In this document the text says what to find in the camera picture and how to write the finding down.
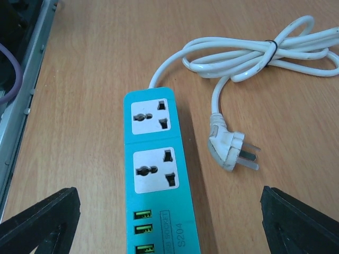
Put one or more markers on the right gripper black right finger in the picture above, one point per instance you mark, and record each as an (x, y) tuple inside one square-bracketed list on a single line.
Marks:
[(292, 226)]

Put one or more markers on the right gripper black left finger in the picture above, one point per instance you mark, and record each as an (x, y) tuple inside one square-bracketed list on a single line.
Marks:
[(48, 226)]

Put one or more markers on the teal power strip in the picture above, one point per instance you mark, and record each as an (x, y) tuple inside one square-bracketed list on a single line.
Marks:
[(159, 209)]

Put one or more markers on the aluminium front rail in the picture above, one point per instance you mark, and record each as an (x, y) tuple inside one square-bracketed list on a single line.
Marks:
[(18, 82)]

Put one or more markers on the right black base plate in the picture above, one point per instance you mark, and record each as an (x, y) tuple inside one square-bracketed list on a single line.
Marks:
[(18, 19)]

